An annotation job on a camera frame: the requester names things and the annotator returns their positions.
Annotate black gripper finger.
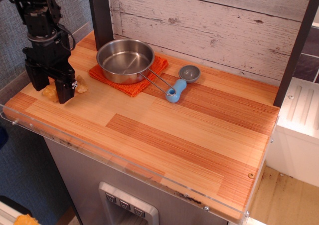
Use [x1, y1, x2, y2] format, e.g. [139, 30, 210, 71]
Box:
[25, 62, 49, 91]
[55, 79, 77, 104]

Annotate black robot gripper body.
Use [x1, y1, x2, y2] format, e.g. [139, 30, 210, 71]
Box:
[23, 30, 75, 82]

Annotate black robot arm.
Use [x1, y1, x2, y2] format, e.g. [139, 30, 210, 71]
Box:
[9, 0, 77, 104]

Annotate orange knitted cloth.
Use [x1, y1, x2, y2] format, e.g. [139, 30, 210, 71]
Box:
[89, 55, 168, 97]

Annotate clear acrylic edge guard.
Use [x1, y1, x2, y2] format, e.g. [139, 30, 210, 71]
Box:
[3, 100, 279, 224]

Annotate stainless steel pot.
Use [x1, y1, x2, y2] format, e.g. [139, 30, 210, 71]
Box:
[96, 38, 161, 85]

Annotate grey toy fridge cabinet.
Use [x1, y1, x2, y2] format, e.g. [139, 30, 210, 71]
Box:
[45, 139, 227, 225]

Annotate blue grey ice cream scoop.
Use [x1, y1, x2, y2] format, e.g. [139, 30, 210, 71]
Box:
[165, 65, 201, 103]

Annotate silver water dispenser panel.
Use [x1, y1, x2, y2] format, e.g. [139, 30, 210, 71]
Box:
[99, 182, 160, 225]

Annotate yellow object bottom left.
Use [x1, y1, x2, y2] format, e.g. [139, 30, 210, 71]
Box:
[13, 215, 38, 225]

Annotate white toy sink unit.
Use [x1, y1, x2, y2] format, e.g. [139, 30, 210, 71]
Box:
[266, 78, 319, 186]

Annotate black braided cable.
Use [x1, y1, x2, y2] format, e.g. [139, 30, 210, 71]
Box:
[56, 22, 76, 51]

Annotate dark right frame post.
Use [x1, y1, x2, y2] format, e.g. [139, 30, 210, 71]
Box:
[273, 0, 319, 107]

